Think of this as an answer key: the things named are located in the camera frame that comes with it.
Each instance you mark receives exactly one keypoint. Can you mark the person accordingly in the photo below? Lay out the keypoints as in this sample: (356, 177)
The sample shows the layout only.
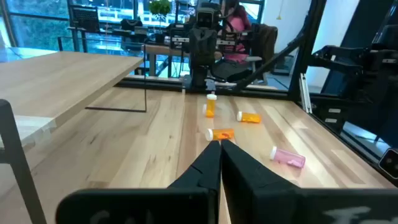
(237, 25)

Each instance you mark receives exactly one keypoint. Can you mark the black aluminium rig frame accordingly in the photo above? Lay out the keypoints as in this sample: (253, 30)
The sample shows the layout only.
(308, 46)

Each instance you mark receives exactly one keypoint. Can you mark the green potted tree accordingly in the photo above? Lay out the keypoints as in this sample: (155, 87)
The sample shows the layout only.
(160, 7)

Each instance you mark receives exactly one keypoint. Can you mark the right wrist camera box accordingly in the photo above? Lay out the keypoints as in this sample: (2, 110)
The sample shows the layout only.
(205, 19)

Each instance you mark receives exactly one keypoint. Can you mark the small orange pill bottle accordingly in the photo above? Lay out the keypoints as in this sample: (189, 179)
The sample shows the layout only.
(211, 107)
(250, 117)
(221, 134)

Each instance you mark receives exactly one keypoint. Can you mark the pink pill bottle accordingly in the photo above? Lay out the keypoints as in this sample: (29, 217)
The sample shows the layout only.
(287, 157)

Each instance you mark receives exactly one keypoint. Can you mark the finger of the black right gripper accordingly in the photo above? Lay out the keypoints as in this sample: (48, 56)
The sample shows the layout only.
(209, 46)
(196, 46)

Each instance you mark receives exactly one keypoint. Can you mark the silver aluminium bar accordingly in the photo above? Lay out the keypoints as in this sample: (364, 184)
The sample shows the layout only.
(306, 96)

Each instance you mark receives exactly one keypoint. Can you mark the black machine housing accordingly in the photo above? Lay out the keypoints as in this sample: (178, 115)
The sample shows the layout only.
(367, 77)

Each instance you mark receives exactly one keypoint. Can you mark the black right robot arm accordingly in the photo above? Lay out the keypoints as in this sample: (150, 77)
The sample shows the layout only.
(199, 76)

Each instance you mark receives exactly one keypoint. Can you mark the small table-level camera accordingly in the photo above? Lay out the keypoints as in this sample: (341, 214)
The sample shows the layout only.
(388, 163)

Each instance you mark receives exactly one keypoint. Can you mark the wooden background desk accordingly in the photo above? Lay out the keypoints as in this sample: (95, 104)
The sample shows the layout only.
(161, 49)

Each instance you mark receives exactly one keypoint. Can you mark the dark brown jacket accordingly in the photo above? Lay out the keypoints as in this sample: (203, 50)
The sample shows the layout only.
(265, 40)

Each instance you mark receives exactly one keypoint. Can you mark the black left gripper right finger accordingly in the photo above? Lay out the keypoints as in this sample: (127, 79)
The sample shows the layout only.
(264, 202)

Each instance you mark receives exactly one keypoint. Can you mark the wooden shelf black metal legs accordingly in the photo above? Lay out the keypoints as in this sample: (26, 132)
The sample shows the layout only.
(62, 77)

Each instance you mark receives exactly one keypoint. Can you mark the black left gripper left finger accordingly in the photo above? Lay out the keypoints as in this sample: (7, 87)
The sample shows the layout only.
(192, 202)

